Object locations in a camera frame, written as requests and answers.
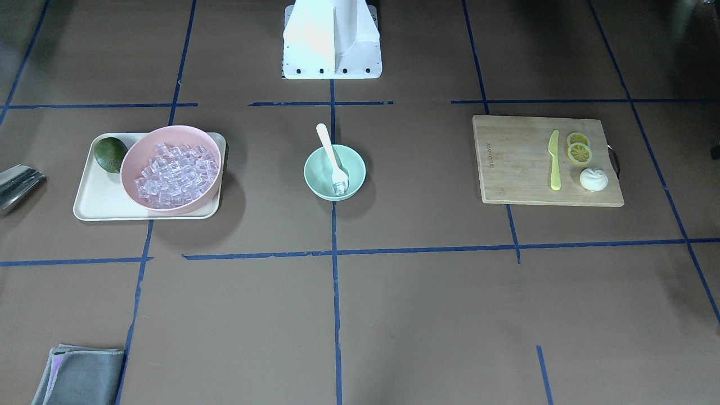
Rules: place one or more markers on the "single clear ice cube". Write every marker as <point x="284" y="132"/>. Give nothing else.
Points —
<point x="340" y="188"/>

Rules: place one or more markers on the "white plastic spoon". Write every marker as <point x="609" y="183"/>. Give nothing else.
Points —
<point x="337" y="174"/>

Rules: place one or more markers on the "mint green bowl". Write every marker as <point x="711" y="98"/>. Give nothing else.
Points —
<point x="317" y="172"/>

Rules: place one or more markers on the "clear ice cubes pile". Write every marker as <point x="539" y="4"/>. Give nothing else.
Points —
<point x="176" y="175"/>

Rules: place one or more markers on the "pink bowl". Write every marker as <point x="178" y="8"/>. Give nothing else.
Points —
<point x="138" y="156"/>

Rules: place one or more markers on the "metal ice scoop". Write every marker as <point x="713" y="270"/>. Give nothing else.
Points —
<point x="16" y="183"/>

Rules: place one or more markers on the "bamboo cutting board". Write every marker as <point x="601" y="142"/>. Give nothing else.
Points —
<point x="514" y="164"/>

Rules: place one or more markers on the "yellow plastic knife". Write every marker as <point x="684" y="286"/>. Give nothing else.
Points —
<point x="553" y="150"/>

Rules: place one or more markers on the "white steamed bun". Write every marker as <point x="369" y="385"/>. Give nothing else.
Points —
<point x="593" y="179"/>

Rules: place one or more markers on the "green lime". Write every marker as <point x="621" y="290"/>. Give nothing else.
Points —
<point x="109" y="154"/>

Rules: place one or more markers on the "cream plastic tray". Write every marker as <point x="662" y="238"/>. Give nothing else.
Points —
<point x="101" y="196"/>

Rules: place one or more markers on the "folded grey cloth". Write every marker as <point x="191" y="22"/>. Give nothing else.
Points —
<point x="80" y="375"/>

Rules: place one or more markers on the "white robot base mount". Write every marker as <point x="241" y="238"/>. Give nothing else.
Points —
<point x="331" y="40"/>

